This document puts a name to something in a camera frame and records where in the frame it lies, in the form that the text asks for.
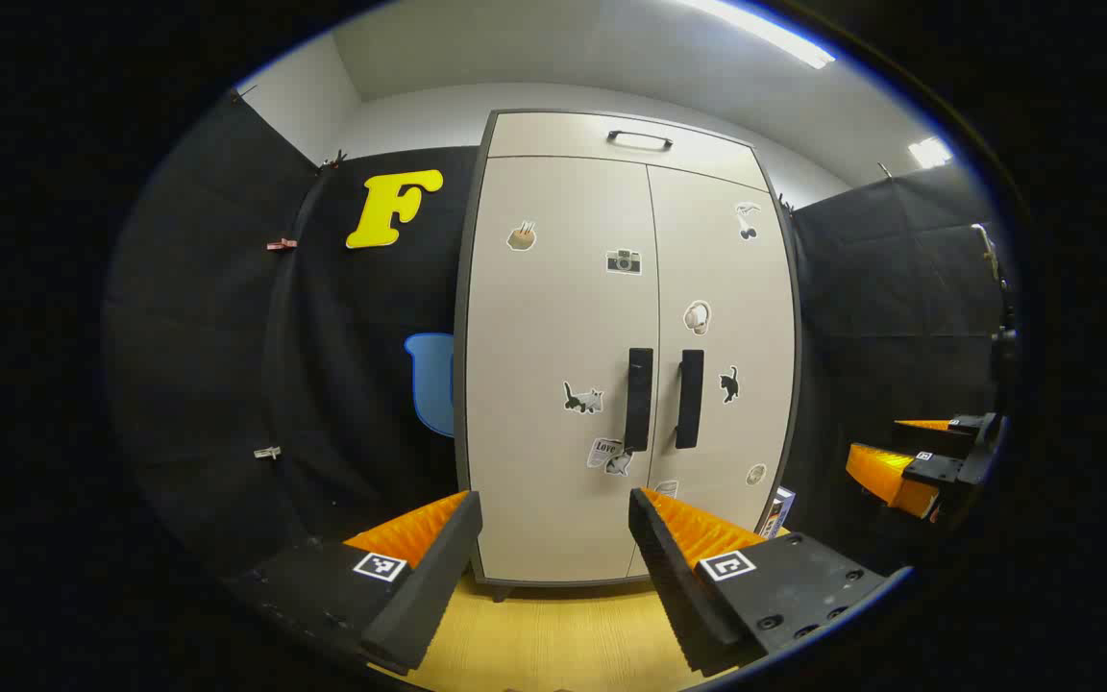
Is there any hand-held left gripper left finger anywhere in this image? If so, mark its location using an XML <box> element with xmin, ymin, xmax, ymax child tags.
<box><xmin>227</xmin><ymin>490</ymin><xmax>483</xmax><ymax>676</ymax></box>

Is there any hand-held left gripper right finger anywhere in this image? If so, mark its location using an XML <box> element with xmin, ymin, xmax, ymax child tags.
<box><xmin>628</xmin><ymin>487</ymin><xmax>900</xmax><ymax>677</ymax></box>

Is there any black door handle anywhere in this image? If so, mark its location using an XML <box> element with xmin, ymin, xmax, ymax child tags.
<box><xmin>676</xmin><ymin>349</ymin><xmax>705</xmax><ymax>450</ymax></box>
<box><xmin>625</xmin><ymin>348</ymin><xmax>654</xmax><ymax>453</ymax></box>

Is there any beige cabinet door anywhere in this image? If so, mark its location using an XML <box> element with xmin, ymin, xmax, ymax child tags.
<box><xmin>465</xmin><ymin>156</ymin><xmax>660</xmax><ymax>584</ymax></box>
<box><xmin>647</xmin><ymin>165</ymin><xmax>798</xmax><ymax>578</ymax></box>

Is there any beige double-door shoe cabinet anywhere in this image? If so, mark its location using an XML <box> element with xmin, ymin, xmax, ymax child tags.
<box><xmin>453</xmin><ymin>109</ymin><xmax>802</xmax><ymax>602</ymax></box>

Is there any small blue white box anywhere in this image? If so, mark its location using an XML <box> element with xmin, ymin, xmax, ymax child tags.
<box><xmin>760</xmin><ymin>487</ymin><xmax>797</xmax><ymax>539</ymax></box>

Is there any black backdrop cloth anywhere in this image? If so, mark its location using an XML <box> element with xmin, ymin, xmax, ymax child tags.
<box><xmin>102</xmin><ymin>91</ymin><xmax>1021</xmax><ymax>578</ymax></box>

